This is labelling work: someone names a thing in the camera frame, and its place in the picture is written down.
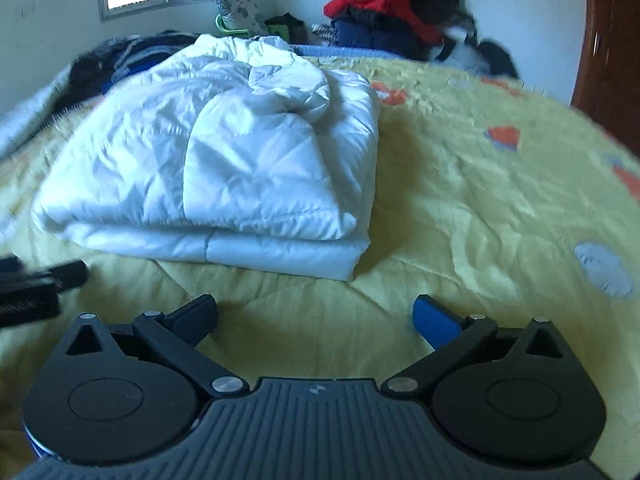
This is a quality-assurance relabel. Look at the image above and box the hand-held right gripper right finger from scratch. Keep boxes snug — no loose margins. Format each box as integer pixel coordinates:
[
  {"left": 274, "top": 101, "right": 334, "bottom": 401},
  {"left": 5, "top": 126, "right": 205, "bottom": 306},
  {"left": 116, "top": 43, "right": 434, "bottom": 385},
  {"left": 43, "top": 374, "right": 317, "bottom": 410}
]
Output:
[{"left": 381, "top": 294, "right": 570, "bottom": 401}]

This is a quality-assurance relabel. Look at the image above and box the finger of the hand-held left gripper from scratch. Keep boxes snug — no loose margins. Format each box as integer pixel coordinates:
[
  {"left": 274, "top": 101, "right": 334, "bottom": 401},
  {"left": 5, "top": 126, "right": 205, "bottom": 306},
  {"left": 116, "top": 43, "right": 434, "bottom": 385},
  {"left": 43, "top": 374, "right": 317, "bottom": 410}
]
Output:
[{"left": 50, "top": 259, "right": 90, "bottom": 292}]

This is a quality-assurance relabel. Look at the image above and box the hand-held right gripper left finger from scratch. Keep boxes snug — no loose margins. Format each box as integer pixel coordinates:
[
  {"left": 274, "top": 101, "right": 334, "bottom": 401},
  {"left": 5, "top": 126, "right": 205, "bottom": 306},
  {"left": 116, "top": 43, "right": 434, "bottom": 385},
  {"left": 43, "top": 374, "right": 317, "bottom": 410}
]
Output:
[{"left": 64, "top": 294, "right": 251, "bottom": 401}]

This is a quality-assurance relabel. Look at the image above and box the white puffer jacket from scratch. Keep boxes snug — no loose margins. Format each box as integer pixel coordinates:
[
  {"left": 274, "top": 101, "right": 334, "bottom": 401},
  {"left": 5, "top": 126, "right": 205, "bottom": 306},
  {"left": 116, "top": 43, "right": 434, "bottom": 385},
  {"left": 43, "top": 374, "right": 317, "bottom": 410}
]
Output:
[{"left": 31, "top": 34, "right": 381, "bottom": 282}]

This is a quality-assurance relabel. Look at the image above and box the yellow carrot print quilt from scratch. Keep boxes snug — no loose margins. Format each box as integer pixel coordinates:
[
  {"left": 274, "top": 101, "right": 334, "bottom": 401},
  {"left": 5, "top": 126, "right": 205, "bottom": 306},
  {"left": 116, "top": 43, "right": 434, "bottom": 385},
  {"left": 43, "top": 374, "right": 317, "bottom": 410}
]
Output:
[{"left": 0, "top": 55, "right": 640, "bottom": 466}]

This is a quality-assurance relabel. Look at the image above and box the white printed quilt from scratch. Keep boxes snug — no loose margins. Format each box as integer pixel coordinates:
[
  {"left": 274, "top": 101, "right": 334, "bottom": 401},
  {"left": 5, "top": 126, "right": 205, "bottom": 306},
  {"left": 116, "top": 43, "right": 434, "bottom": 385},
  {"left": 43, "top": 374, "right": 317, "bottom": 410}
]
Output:
[{"left": 0, "top": 62, "right": 108, "bottom": 159}]

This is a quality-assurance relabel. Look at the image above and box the black grey patterned garment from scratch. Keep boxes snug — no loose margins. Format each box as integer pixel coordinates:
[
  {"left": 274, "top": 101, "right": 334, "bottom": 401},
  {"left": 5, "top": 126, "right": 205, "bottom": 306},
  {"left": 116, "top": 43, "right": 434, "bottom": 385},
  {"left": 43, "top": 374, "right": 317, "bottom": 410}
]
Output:
[{"left": 50, "top": 37, "right": 132, "bottom": 116}]

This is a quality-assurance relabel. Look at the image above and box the grey blue cloth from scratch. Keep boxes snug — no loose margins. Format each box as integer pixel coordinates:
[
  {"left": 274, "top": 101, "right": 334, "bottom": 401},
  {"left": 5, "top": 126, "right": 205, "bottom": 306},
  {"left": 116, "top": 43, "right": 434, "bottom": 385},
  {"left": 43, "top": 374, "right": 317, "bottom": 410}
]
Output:
[{"left": 430, "top": 15, "right": 489, "bottom": 72}]

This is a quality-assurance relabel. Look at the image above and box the light blue knit blanket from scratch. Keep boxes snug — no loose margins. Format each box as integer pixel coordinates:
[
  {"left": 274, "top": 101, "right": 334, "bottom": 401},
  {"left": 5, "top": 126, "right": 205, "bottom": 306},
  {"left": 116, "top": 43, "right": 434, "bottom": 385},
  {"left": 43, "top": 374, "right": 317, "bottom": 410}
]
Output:
[{"left": 290, "top": 42, "right": 401, "bottom": 60}]

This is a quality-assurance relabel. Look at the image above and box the navy jacket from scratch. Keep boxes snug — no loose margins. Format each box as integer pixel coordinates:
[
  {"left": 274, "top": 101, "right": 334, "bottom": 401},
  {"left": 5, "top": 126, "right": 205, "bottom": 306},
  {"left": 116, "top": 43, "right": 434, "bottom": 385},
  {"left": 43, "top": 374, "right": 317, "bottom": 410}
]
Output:
[{"left": 332, "top": 7, "right": 436, "bottom": 59}]

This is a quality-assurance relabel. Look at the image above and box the black bag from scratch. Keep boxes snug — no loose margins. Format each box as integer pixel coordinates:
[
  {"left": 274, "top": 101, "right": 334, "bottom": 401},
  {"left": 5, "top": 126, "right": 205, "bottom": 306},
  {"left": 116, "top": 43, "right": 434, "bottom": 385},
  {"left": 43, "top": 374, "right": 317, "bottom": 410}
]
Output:
[{"left": 280, "top": 12, "right": 307, "bottom": 44}]

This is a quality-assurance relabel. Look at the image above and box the checkered cloth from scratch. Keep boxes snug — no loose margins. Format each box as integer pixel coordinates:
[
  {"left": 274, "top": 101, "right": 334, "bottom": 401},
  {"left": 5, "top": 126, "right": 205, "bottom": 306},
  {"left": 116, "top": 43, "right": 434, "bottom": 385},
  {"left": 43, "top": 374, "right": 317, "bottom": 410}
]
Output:
[{"left": 312, "top": 23, "right": 341, "bottom": 47}]

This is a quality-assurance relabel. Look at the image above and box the leaf print pillow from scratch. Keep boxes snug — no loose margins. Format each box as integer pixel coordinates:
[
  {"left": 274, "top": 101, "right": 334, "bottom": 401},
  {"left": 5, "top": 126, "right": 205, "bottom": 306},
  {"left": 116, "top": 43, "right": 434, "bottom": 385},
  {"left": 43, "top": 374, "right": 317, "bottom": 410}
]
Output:
[{"left": 214, "top": 0, "right": 266, "bottom": 36}]

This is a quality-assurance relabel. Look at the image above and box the brown wooden door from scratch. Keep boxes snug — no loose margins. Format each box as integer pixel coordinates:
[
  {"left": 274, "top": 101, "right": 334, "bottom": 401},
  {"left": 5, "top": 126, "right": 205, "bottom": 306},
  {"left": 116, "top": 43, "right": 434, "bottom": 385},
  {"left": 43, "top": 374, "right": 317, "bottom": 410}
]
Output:
[{"left": 570, "top": 0, "right": 640, "bottom": 156}]

